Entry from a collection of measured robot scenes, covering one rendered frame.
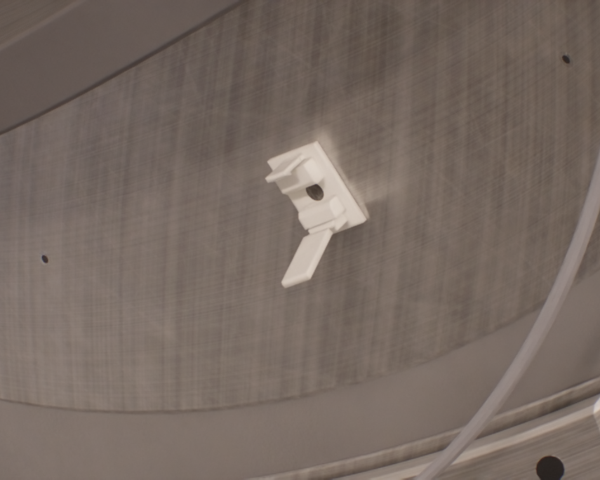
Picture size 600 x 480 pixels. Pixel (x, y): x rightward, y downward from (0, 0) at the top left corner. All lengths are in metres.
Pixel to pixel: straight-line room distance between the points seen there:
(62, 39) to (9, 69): 0.02
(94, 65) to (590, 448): 0.17
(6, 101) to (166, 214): 0.08
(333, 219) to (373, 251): 0.01
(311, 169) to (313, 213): 0.01
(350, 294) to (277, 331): 0.03
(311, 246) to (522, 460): 0.08
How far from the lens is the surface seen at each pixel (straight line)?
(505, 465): 0.96
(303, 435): 1.01
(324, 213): 0.96
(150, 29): 0.90
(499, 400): 0.93
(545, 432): 0.95
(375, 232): 0.96
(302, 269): 0.95
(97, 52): 0.91
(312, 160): 0.95
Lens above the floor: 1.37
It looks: 37 degrees down
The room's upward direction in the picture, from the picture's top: 5 degrees clockwise
